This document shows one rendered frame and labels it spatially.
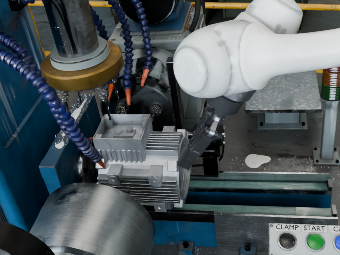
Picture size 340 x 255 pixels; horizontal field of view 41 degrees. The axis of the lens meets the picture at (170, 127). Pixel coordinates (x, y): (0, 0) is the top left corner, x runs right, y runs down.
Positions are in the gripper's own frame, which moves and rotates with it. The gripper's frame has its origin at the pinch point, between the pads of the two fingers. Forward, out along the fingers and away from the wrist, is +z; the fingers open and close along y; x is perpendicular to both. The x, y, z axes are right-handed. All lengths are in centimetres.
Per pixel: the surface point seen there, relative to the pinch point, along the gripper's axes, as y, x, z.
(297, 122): -53, 39, 12
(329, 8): -213, 77, 19
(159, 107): -24.8, -9.0, 8.9
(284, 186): -9.9, 28.0, 5.3
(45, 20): -356, -132, 204
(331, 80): -33.2, 30.5, -16.5
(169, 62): -18.1, -12.3, -9.7
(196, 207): -1.8, 9.0, 16.3
